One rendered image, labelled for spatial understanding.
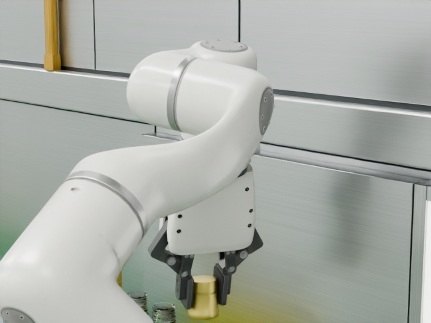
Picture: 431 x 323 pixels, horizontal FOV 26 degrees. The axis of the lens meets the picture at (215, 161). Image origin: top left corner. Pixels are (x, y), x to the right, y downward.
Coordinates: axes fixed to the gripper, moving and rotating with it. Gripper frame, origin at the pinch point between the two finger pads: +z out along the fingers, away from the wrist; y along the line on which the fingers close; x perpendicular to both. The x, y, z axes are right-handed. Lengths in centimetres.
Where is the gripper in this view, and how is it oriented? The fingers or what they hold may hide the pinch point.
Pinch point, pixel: (202, 286)
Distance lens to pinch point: 108.4
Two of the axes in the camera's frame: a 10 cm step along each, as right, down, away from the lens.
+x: 3.3, 3.7, -8.7
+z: -0.8, 9.3, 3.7
